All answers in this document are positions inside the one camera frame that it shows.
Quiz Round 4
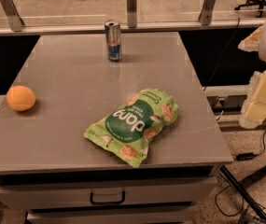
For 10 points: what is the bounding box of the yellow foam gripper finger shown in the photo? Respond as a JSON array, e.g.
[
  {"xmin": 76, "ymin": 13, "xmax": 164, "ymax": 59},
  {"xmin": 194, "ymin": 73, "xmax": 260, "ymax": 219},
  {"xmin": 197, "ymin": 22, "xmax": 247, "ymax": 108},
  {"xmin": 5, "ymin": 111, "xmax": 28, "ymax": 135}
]
[
  {"xmin": 239, "ymin": 70, "xmax": 266, "ymax": 129},
  {"xmin": 238, "ymin": 27, "xmax": 261, "ymax": 52}
]

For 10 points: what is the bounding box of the red bull can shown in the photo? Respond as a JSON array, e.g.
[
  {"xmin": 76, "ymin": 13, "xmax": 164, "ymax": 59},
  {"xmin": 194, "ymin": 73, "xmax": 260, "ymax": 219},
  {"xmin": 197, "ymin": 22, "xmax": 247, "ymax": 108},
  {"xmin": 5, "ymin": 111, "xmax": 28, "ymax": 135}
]
[{"xmin": 105, "ymin": 20, "xmax": 121, "ymax": 62}]

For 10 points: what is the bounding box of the green snack chips bag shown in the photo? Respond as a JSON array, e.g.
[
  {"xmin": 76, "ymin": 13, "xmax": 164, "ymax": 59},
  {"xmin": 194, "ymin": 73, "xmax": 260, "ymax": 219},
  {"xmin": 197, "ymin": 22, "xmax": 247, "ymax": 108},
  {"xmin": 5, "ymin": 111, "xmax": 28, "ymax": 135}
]
[{"xmin": 84, "ymin": 88, "xmax": 179, "ymax": 168}]

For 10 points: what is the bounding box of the grey drawer cabinet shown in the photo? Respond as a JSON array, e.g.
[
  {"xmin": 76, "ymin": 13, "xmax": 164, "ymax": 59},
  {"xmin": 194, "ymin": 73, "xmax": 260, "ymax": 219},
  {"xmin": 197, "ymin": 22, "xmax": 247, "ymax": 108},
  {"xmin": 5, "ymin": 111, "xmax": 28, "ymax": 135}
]
[{"xmin": 0, "ymin": 33, "xmax": 231, "ymax": 224}]

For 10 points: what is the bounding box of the orange fruit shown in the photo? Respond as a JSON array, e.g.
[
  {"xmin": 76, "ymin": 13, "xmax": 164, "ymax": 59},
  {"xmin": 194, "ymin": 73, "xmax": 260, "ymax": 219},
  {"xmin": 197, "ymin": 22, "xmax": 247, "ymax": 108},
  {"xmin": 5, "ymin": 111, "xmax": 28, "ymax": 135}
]
[{"xmin": 6, "ymin": 86, "xmax": 36, "ymax": 111}]

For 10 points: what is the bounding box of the right metal rail bracket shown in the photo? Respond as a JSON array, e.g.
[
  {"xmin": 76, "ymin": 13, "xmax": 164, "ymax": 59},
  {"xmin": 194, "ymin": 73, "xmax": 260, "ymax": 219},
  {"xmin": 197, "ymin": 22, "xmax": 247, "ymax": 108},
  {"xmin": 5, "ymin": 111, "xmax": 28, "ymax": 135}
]
[{"xmin": 199, "ymin": 0, "xmax": 216, "ymax": 26}]

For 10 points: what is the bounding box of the metal rail bracket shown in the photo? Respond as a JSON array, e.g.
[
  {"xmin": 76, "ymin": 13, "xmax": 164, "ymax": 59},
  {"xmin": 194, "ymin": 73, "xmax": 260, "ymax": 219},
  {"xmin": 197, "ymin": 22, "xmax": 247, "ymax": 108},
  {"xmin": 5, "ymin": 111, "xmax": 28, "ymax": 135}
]
[
  {"xmin": 0, "ymin": 0, "xmax": 25, "ymax": 32},
  {"xmin": 199, "ymin": 0, "xmax": 216, "ymax": 26},
  {"xmin": 126, "ymin": 0, "xmax": 137, "ymax": 28}
]

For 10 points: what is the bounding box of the black power adapter cable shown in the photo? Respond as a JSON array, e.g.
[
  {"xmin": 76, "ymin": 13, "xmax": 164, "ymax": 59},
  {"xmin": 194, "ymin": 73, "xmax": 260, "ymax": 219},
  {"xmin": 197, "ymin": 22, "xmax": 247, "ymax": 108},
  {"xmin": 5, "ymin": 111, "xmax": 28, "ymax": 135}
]
[{"xmin": 235, "ymin": 121, "xmax": 266, "ymax": 161}]

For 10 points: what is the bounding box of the black wire basket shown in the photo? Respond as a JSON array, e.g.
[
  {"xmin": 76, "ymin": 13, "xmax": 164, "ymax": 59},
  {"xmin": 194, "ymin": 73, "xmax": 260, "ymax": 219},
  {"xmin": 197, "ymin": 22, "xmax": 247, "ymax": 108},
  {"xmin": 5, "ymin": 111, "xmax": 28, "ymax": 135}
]
[{"xmin": 237, "ymin": 204, "xmax": 266, "ymax": 224}]

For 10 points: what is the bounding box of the middle metal rail bracket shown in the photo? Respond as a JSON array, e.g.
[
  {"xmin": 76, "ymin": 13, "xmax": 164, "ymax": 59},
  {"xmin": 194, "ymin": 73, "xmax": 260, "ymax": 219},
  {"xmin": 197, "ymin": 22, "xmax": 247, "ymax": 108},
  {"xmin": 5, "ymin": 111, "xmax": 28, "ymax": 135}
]
[{"xmin": 126, "ymin": 0, "xmax": 137, "ymax": 28}]

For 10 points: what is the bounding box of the black drawer handle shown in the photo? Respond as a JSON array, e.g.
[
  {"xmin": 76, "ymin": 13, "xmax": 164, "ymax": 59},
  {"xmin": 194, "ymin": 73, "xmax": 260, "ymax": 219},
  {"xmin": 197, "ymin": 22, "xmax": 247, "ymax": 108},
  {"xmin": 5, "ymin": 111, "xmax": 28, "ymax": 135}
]
[{"xmin": 90, "ymin": 191, "xmax": 126, "ymax": 206}]

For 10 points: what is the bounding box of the left metal rail bracket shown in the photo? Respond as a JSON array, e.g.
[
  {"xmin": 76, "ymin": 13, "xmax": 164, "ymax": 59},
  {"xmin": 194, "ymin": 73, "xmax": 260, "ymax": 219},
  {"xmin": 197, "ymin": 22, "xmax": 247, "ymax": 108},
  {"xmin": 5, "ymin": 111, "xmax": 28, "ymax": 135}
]
[{"xmin": 0, "ymin": 0, "xmax": 25, "ymax": 32}]

